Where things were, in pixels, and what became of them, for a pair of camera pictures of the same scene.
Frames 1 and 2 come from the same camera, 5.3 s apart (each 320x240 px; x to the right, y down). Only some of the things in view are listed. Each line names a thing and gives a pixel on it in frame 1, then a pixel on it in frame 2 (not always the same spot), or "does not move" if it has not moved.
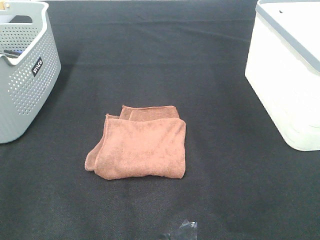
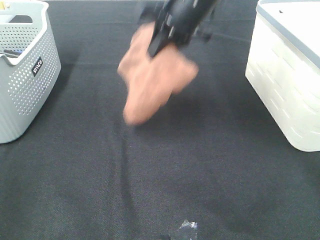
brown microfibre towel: (143, 142) → (152, 80)
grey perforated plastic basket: (30, 66) does not move
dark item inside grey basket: (12, 54) does not move
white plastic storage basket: (283, 68) does not move
